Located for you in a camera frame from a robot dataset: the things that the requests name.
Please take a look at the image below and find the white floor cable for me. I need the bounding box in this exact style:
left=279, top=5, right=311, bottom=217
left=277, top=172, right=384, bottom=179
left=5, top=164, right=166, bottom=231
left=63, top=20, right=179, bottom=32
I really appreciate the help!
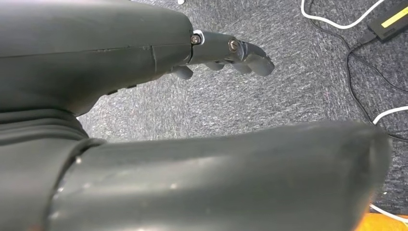
left=301, top=0, right=408, bottom=224

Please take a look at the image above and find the black adapter cable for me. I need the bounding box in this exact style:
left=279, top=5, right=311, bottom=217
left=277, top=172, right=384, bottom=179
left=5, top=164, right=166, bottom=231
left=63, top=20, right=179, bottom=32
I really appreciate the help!
left=345, top=30, right=408, bottom=143

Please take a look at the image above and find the black adapter with yellow label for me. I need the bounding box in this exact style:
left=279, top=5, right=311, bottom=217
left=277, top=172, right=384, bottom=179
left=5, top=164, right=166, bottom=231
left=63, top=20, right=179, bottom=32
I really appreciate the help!
left=366, top=0, right=408, bottom=42

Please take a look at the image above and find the yellow foil mat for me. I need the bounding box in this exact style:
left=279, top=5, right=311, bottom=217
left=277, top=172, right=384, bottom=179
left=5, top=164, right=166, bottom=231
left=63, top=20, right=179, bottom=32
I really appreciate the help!
left=355, top=213, right=408, bottom=231

